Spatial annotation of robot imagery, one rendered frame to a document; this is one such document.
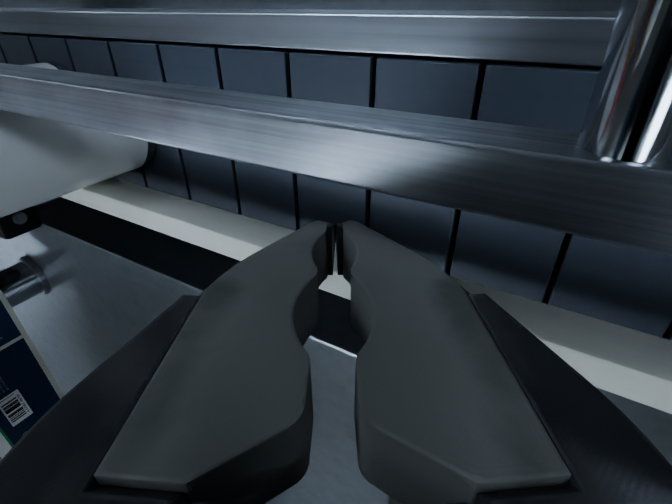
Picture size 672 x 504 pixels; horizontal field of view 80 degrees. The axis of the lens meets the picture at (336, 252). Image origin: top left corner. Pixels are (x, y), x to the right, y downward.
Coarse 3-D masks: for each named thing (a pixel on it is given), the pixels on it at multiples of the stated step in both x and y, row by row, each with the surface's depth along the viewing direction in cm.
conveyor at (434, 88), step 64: (64, 64) 24; (128, 64) 21; (192, 64) 19; (256, 64) 17; (320, 64) 16; (384, 64) 14; (448, 64) 13; (576, 128) 12; (192, 192) 23; (256, 192) 21; (320, 192) 19; (448, 256) 17; (512, 256) 15; (576, 256) 14; (640, 256) 13; (640, 320) 14
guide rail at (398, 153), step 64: (0, 64) 14; (128, 128) 10; (192, 128) 9; (256, 128) 8; (320, 128) 7; (384, 128) 7; (448, 128) 7; (512, 128) 7; (384, 192) 7; (448, 192) 7; (512, 192) 6; (576, 192) 6; (640, 192) 5
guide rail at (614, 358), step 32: (96, 192) 22; (128, 192) 22; (160, 192) 22; (160, 224) 20; (192, 224) 19; (224, 224) 19; (256, 224) 19; (320, 288) 16; (480, 288) 15; (544, 320) 13; (576, 320) 13; (576, 352) 12; (608, 352) 12; (640, 352) 12; (608, 384) 12; (640, 384) 11
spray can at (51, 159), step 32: (0, 128) 17; (32, 128) 18; (64, 128) 19; (0, 160) 17; (32, 160) 18; (64, 160) 19; (96, 160) 20; (128, 160) 22; (0, 192) 17; (32, 192) 18; (64, 192) 20
